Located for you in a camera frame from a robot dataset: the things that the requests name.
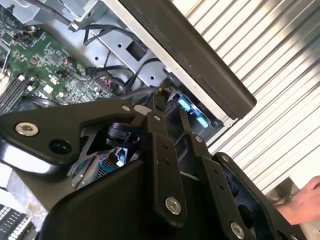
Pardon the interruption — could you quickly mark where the person's hand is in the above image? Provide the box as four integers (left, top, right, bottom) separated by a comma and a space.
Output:
276, 175, 320, 226

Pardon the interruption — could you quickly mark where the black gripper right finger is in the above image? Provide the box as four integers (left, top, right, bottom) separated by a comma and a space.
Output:
178, 106, 310, 240

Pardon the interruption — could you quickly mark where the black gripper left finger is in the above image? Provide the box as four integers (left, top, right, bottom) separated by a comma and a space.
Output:
0, 98, 188, 229

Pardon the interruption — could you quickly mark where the hard disk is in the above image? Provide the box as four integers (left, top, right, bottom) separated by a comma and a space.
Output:
169, 92, 213, 131

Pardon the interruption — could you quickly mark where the thick black disk wire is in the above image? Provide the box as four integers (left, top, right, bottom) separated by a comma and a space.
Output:
123, 86, 172, 111

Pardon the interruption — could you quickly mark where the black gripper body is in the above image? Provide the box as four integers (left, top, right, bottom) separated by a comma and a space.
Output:
37, 149, 301, 240

